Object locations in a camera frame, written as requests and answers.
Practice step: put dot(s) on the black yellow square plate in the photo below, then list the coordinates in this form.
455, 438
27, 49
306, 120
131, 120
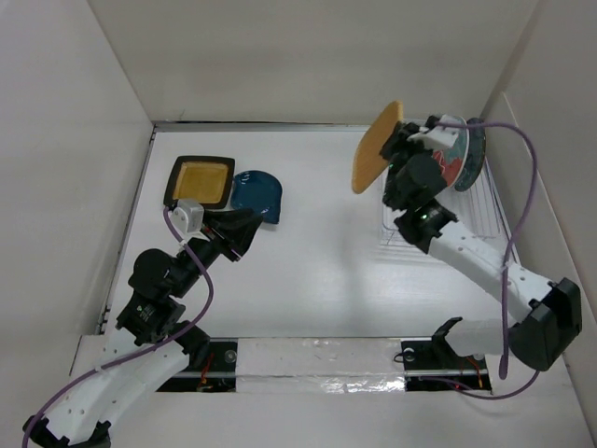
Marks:
206, 179

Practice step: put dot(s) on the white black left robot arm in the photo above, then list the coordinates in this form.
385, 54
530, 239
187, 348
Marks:
156, 334

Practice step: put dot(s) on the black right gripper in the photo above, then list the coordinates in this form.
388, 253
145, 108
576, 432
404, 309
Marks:
398, 139

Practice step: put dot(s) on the red teal round plate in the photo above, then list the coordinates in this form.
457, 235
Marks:
451, 160

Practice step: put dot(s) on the white wire dish rack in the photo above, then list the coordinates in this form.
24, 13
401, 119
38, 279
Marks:
479, 209

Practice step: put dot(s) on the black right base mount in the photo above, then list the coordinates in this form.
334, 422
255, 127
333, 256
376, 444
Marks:
426, 370

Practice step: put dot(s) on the teal round floral plate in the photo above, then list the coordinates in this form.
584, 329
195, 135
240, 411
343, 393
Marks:
474, 160

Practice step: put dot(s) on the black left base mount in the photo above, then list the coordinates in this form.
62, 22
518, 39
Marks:
216, 374

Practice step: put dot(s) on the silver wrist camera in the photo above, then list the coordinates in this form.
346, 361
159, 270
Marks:
184, 219
438, 133

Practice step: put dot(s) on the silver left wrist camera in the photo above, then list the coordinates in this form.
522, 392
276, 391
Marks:
184, 219

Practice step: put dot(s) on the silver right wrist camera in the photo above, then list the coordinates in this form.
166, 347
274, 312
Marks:
438, 133

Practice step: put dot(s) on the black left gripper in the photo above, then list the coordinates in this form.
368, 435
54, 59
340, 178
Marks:
236, 229

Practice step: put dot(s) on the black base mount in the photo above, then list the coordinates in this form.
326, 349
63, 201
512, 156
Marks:
216, 374
426, 370

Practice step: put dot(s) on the woven bamboo square tray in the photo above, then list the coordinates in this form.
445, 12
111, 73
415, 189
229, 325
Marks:
368, 162

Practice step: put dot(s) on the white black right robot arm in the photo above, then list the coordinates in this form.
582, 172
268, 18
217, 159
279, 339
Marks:
540, 317

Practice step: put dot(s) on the dark blue heart-shaped plate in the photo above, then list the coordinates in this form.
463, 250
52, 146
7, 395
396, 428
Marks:
259, 191

